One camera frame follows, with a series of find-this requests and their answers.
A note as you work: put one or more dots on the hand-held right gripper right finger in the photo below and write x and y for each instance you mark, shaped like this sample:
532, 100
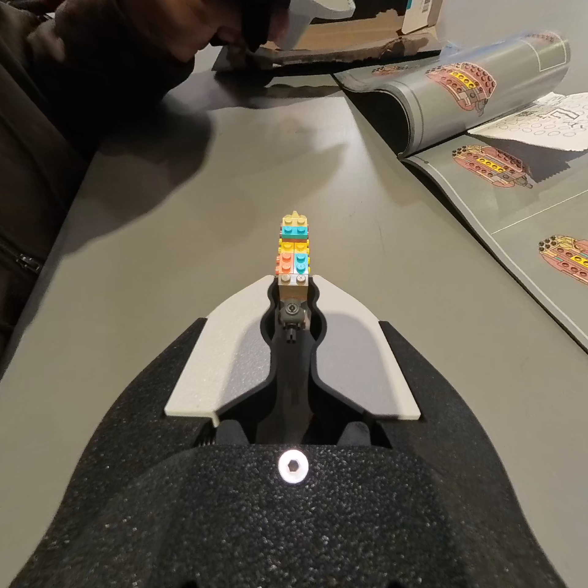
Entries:
363, 363

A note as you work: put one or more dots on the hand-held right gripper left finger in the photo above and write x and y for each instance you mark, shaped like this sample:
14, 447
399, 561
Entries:
220, 358

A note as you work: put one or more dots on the colourful toy brick assembly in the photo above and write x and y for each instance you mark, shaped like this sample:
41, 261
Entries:
294, 257

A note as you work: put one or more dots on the person's left forearm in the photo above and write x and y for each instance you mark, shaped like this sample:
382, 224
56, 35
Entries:
138, 55

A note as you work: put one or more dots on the grey desk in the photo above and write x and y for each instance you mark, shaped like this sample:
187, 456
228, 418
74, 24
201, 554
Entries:
183, 275

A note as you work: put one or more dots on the person's left hand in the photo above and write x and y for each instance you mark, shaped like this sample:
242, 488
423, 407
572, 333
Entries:
225, 36

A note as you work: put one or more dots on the cardboard box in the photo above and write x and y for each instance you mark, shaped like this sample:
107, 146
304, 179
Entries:
349, 36

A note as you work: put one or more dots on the white teal carton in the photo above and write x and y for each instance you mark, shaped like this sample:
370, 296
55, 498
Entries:
420, 16

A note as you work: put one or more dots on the grey instruction booklet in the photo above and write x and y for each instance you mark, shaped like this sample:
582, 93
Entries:
482, 197

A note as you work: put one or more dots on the person's dark jacket torso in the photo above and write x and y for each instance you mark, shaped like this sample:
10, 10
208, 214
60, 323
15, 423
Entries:
27, 206

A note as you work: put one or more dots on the white numbered paper bag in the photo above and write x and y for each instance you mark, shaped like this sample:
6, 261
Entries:
551, 124

